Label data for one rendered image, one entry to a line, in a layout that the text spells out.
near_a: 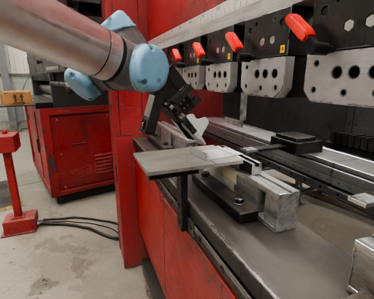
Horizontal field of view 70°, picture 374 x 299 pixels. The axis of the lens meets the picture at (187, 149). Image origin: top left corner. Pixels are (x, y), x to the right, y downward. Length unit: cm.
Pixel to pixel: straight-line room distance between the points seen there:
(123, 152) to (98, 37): 122
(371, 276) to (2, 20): 59
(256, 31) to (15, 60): 699
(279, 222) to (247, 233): 8
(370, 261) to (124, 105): 132
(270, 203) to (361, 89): 32
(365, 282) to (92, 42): 53
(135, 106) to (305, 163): 99
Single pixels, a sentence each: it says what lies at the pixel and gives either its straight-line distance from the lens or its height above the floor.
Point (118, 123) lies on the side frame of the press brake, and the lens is 155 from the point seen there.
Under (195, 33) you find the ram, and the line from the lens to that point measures 95.
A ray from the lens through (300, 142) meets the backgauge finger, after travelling 88.
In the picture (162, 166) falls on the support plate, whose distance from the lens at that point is 67.
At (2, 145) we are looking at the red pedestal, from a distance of 234.
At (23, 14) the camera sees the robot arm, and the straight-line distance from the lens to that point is 38.
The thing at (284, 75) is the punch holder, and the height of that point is 122.
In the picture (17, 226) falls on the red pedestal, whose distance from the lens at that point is 257.
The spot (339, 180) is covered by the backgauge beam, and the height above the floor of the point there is 94.
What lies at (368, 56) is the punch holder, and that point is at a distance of 45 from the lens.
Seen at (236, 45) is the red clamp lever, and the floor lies 128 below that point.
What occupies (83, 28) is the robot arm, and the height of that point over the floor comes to 128.
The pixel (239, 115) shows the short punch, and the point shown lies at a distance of 74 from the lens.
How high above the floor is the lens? 122
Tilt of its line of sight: 15 degrees down
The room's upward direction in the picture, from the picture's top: straight up
